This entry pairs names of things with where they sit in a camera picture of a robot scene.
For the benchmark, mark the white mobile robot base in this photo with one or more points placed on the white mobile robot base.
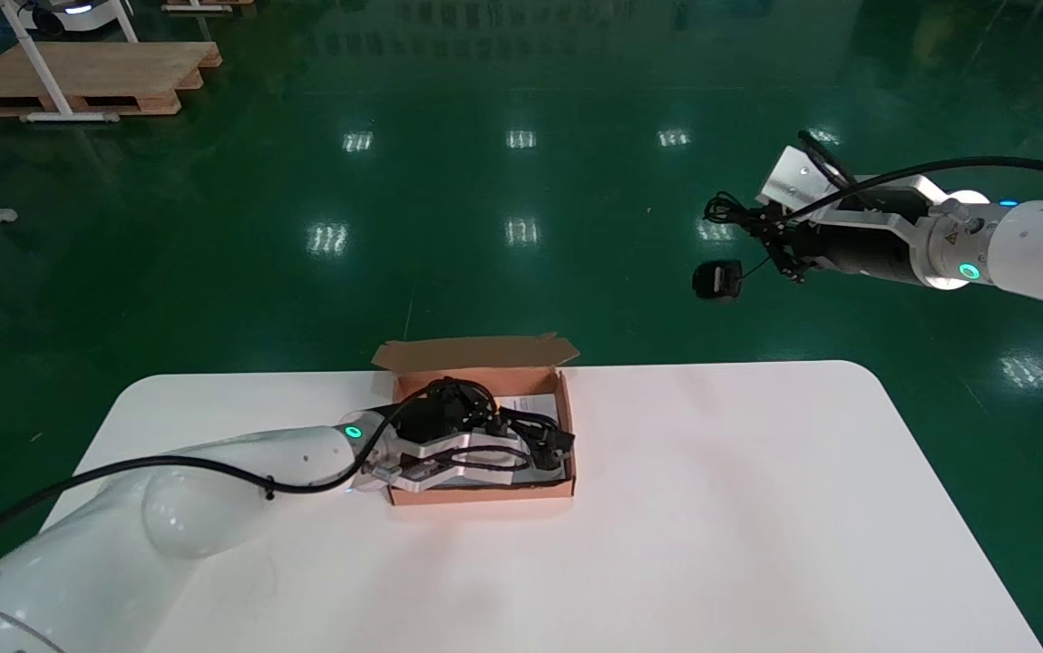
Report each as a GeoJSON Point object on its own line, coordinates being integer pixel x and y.
{"type": "Point", "coordinates": [77, 11]}

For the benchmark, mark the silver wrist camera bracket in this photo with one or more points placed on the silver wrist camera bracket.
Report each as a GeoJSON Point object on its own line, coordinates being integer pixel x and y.
{"type": "Point", "coordinates": [422, 479]}
{"type": "Point", "coordinates": [794, 181]}

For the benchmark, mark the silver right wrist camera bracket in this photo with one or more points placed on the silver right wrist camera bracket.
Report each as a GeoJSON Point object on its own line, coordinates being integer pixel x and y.
{"type": "Point", "coordinates": [794, 181]}

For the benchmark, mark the large wooden pallet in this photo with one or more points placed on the large wooden pallet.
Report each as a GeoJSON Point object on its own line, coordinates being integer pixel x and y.
{"type": "Point", "coordinates": [113, 77]}

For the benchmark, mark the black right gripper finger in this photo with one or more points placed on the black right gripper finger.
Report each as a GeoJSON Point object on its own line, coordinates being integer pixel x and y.
{"type": "Point", "coordinates": [777, 220]}
{"type": "Point", "coordinates": [792, 258]}

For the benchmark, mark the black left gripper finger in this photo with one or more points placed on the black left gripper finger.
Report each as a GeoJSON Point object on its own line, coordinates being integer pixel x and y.
{"type": "Point", "coordinates": [476, 399]}

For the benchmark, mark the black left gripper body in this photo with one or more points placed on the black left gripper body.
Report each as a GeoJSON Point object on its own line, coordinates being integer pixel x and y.
{"type": "Point", "coordinates": [431, 419]}

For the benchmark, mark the white metal table frame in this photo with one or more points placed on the white metal table frame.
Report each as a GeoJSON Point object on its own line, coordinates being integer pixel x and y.
{"type": "Point", "coordinates": [36, 59]}

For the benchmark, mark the white printed instruction sheet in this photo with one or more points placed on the white printed instruction sheet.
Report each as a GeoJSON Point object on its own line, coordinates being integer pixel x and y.
{"type": "Point", "coordinates": [540, 404]}

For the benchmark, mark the brown cardboard storage box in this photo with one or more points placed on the brown cardboard storage box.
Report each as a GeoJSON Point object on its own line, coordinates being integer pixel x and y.
{"type": "Point", "coordinates": [476, 352]}

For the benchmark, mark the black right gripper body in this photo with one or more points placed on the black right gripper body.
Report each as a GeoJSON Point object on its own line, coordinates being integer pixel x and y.
{"type": "Point", "coordinates": [875, 254]}

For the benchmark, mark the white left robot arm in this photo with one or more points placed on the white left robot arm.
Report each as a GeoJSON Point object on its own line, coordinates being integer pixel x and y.
{"type": "Point", "coordinates": [168, 517]}

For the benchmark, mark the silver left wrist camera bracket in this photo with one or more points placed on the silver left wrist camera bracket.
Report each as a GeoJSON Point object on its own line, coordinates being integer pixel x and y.
{"type": "Point", "coordinates": [422, 479]}

